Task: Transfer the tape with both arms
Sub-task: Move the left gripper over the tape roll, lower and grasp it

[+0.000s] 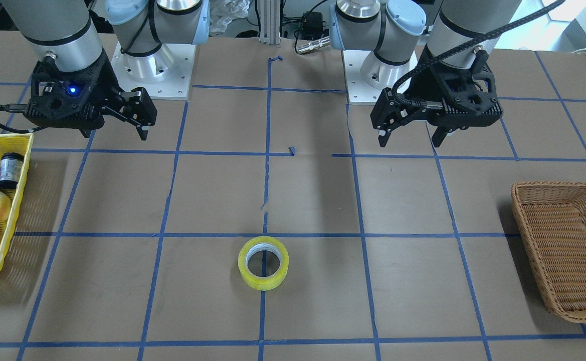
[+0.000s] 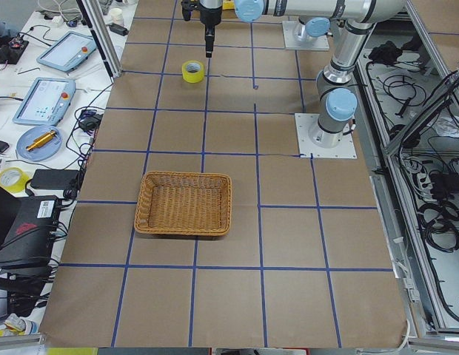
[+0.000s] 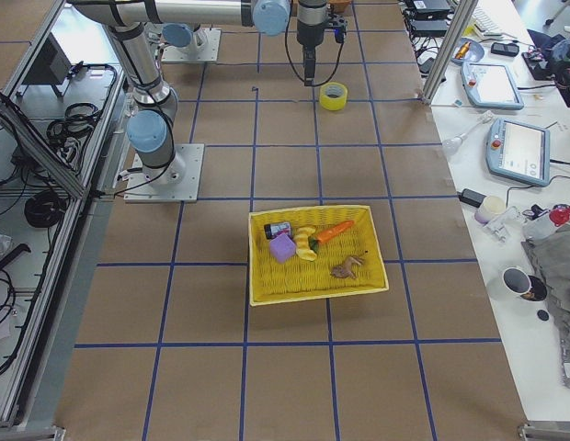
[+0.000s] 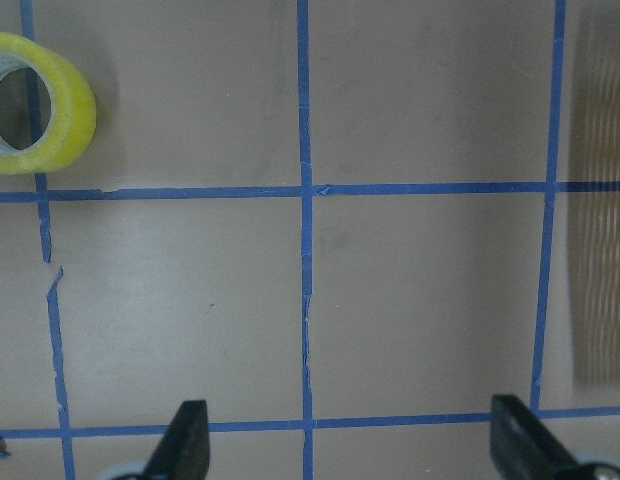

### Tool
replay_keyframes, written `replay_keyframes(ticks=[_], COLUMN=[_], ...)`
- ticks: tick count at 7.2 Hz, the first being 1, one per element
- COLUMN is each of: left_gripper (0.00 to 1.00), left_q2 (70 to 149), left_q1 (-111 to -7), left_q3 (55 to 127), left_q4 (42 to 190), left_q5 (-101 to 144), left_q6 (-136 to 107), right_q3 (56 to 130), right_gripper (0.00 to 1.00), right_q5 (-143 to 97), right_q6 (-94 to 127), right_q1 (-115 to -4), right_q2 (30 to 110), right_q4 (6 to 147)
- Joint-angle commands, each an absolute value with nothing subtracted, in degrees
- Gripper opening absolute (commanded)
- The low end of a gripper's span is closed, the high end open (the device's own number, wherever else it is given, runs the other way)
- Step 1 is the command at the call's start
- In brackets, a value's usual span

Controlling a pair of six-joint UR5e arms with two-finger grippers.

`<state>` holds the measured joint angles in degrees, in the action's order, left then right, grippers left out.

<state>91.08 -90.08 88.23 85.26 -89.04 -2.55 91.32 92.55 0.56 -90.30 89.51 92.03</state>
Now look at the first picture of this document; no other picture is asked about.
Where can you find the black cylindrical can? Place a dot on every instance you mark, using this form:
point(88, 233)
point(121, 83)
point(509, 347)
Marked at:
point(11, 165)

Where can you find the aluminium frame post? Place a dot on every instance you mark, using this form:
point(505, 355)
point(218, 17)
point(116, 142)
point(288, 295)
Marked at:
point(269, 22)

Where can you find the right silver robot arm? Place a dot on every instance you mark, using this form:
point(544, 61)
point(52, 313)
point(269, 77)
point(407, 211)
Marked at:
point(66, 31)

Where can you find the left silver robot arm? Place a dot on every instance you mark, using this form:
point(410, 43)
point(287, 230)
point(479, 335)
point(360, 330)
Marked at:
point(393, 29)

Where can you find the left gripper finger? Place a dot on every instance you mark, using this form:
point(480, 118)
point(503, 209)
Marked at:
point(440, 134)
point(393, 110)

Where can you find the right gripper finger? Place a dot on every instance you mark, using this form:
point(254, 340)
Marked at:
point(87, 133)
point(135, 108)

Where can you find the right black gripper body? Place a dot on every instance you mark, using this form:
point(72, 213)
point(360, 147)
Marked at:
point(106, 82)

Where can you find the brown wicker basket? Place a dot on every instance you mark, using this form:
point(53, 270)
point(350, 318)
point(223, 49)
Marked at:
point(551, 218)

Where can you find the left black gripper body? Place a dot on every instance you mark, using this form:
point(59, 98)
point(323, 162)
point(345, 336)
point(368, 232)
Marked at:
point(419, 85)

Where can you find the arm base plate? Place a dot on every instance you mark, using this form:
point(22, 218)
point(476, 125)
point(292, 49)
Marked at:
point(166, 75)
point(366, 75)

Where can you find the yellow tape roll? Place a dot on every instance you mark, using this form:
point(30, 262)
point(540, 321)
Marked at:
point(274, 267)

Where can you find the yellow woven basket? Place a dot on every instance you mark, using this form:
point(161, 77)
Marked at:
point(21, 144)

